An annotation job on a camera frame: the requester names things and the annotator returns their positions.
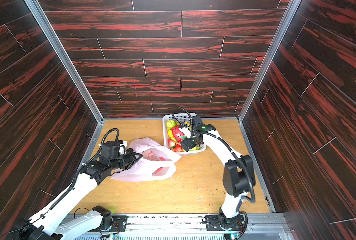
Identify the pink plastic bag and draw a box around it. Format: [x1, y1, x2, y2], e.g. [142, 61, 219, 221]
[111, 138, 181, 182]

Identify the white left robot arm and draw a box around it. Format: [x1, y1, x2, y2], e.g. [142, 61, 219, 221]
[4, 149, 142, 240]

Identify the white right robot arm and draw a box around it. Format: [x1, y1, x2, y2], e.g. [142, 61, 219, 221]
[181, 116, 256, 231]

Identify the red green fake dragon fruit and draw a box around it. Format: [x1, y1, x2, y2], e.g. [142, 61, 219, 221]
[172, 126, 186, 142]

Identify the red fake strawberry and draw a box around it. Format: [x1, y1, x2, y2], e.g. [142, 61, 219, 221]
[175, 143, 183, 153]

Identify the light green fake fruit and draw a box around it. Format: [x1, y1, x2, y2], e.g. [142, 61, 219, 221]
[166, 120, 177, 131]

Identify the white perforated plastic basket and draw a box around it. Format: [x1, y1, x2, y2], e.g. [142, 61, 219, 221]
[163, 113, 206, 156]

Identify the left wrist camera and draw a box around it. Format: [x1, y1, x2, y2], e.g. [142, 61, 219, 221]
[99, 140, 128, 165]

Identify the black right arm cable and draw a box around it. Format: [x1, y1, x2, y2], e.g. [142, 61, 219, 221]
[171, 106, 256, 204]

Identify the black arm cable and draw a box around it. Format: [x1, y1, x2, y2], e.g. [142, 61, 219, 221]
[171, 106, 256, 204]
[30, 128, 120, 223]

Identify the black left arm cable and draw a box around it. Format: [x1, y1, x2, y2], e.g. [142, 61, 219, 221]
[30, 128, 120, 223]

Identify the metal base rail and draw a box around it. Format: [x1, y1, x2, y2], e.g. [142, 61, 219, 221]
[78, 213, 294, 240]

